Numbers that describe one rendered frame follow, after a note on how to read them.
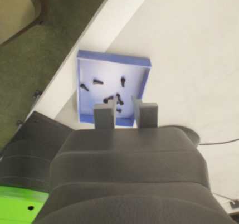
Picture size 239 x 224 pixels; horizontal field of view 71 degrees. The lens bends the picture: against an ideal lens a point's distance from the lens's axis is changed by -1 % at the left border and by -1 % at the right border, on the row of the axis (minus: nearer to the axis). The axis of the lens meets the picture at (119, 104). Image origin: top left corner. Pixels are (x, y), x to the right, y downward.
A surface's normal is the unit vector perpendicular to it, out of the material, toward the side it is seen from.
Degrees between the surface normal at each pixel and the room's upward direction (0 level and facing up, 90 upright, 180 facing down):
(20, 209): 24
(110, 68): 0
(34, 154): 90
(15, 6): 0
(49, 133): 0
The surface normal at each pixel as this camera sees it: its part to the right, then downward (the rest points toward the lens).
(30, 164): 0.33, -0.68
